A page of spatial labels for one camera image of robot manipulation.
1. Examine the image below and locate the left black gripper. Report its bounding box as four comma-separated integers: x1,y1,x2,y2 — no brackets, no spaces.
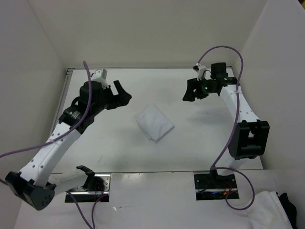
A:
91,80,132,115

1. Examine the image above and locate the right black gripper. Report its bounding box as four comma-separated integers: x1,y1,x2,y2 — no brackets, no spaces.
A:
182,76,216,102

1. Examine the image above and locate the white skirt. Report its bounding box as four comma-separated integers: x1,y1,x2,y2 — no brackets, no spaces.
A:
135,104,175,143

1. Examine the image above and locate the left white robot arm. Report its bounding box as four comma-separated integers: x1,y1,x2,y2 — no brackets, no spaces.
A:
5,81,131,210

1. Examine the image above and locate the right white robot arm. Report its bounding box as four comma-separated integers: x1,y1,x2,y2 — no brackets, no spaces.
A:
107,64,270,187

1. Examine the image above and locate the white cloth pile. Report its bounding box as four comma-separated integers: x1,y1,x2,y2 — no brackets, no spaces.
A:
246,191,293,229

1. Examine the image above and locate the black cloth pile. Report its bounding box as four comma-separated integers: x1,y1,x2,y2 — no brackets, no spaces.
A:
278,193,297,229

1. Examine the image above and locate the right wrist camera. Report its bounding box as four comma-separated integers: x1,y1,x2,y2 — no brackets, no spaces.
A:
193,63,207,81

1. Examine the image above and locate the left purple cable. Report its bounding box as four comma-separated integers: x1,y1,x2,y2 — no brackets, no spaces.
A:
0,61,109,229

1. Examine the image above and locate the purple cable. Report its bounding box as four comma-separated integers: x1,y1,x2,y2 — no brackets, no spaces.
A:
0,61,109,229
199,45,255,210

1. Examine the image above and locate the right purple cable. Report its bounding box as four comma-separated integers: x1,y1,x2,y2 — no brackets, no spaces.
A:
199,45,255,210

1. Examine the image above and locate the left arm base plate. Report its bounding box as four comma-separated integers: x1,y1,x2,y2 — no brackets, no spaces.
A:
69,173,112,203

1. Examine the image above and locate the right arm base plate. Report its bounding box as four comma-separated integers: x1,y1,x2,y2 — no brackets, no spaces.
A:
193,171,239,201

